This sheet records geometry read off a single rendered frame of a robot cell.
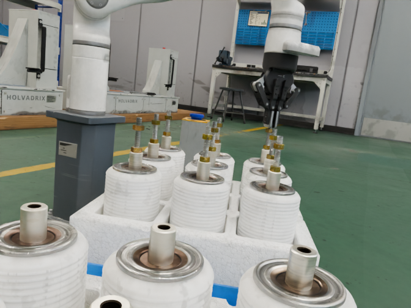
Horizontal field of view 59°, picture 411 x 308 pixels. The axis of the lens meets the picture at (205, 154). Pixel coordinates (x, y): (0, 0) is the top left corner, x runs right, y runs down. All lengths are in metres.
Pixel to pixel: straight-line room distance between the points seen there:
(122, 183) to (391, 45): 5.32
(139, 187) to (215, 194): 0.12
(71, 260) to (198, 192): 0.28
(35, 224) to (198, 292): 0.15
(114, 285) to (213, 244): 0.29
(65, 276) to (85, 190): 0.65
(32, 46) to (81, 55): 1.98
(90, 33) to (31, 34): 1.99
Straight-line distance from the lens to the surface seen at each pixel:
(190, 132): 0.99
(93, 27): 1.03
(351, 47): 5.75
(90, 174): 0.97
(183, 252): 0.34
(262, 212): 0.58
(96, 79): 0.97
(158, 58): 4.42
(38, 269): 0.33
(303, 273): 0.31
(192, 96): 6.34
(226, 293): 0.57
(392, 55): 5.72
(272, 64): 0.80
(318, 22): 5.73
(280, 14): 0.82
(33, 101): 2.82
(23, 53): 2.96
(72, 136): 0.97
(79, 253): 0.35
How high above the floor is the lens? 0.40
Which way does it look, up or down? 10 degrees down
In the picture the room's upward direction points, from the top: 7 degrees clockwise
